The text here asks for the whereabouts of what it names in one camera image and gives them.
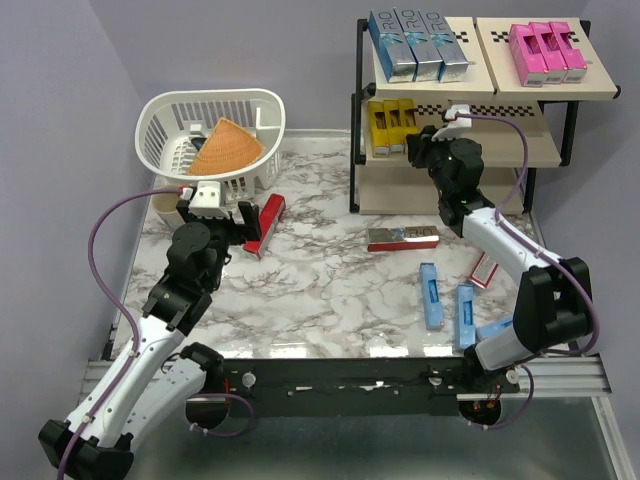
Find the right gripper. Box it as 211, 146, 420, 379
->
404, 126, 457, 197

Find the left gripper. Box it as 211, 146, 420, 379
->
177, 201, 262, 290

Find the yellow toothpaste box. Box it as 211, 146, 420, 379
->
398, 98, 420, 149
383, 99, 405, 153
367, 101, 390, 157

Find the silver blue toothpaste box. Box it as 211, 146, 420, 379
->
368, 9, 416, 83
419, 9, 469, 83
394, 7, 442, 82

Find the silver red toothpaste box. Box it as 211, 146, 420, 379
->
366, 226, 440, 252

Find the pink toothpaste box horizontal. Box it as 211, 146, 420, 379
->
509, 24, 548, 88

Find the red white toothpaste box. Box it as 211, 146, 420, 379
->
468, 252, 498, 289

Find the light blue toothpaste box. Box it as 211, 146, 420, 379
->
419, 262, 444, 330
455, 284, 476, 351

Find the pink toothpaste box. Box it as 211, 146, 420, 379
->
549, 21, 588, 83
529, 22, 568, 84

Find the light blue toothpaste box corner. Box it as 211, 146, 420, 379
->
476, 316, 513, 342

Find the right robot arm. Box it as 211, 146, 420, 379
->
407, 126, 599, 392

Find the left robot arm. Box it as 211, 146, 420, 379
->
38, 199, 262, 479

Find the black three-tier shelf rack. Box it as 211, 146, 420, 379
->
349, 17, 620, 214

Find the beige ceramic mug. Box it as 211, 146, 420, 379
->
151, 193, 184, 231

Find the orange woven fan mat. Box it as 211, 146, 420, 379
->
187, 118, 264, 176

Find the black item in basket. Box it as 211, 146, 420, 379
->
189, 124, 207, 151

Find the white plastic basket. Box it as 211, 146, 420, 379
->
135, 88, 286, 203

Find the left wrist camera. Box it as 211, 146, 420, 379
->
180, 181, 228, 219

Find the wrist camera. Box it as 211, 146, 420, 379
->
431, 104, 472, 142
180, 181, 228, 219

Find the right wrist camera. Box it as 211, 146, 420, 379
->
431, 104, 472, 142

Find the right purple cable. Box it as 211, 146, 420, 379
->
457, 113, 601, 354

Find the purple cable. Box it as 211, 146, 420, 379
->
457, 113, 601, 354
55, 188, 184, 480

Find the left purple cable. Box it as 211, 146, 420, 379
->
55, 188, 184, 480

